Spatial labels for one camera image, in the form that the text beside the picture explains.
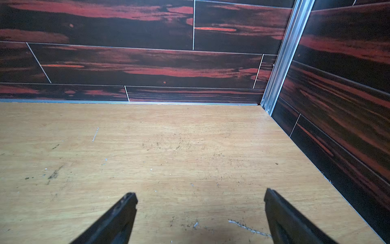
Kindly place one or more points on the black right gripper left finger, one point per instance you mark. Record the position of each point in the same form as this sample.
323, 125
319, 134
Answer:
114, 226

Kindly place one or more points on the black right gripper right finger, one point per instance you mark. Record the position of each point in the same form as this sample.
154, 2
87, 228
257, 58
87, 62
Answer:
288, 226

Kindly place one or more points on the aluminium right corner post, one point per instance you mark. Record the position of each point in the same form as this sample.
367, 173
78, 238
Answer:
293, 33

